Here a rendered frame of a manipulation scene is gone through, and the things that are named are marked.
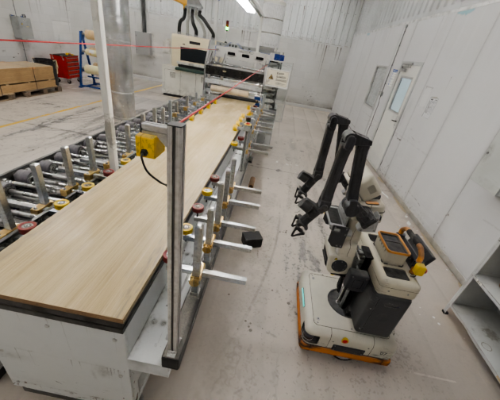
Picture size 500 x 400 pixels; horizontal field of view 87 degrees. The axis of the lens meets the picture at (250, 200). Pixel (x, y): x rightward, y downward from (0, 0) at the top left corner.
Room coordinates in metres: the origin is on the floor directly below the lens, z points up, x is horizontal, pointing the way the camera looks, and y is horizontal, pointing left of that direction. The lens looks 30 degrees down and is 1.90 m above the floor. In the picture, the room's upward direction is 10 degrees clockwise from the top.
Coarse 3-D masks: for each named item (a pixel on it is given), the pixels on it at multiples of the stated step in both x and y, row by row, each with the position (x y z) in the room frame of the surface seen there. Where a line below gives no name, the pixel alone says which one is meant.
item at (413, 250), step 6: (402, 234) 1.62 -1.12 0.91; (408, 240) 1.59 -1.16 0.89; (420, 240) 1.53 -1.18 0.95; (408, 246) 1.52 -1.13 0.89; (414, 246) 1.51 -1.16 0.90; (426, 246) 1.47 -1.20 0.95; (414, 252) 1.45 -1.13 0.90; (426, 252) 1.41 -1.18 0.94; (408, 258) 1.47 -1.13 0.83; (414, 258) 1.41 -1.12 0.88; (426, 258) 1.38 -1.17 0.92; (432, 258) 1.36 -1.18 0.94; (408, 264) 1.42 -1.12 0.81; (414, 264) 1.32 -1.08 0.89; (426, 264) 1.36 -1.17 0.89
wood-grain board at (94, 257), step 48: (192, 144) 2.72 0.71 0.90; (96, 192) 1.49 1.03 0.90; (144, 192) 1.60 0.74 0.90; (192, 192) 1.72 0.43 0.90; (48, 240) 0.98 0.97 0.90; (96, 240) 1.04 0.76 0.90; (144, 240) 1.11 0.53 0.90; (0, 288) 0.68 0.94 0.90; (48, 288) 0.72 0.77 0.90; (96, 288) 0.76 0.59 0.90
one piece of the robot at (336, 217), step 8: (336, 208) 1.60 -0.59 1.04; (328, 216) 1.47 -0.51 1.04; (336, 216) 1.50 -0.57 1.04; (344, 216) 1.44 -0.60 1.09; (328, 224) 1.63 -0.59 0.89; (336, 224) 1.40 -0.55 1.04; (344, 224) 1.39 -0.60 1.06; (336, 232) 1.36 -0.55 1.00; (344, 232) 1.37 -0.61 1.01; (328, 240) 1.37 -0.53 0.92; (336, 240) 1.37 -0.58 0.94
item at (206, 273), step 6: (186, 270) 1.02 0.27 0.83; (204, 270) 1.04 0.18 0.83; (210, 270) 1.04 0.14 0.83; (204, 276) 1.02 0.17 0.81; (210, 276) 1.01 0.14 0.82; (216, 276) 1.01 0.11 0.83; (222, 276) 1.01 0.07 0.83; (228, 276) 1.02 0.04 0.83; (234, 276) 1.03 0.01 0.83; (240, 276) 1.04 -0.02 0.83; (234, 282) 1.01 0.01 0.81; (240, 282) 1.01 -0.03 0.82
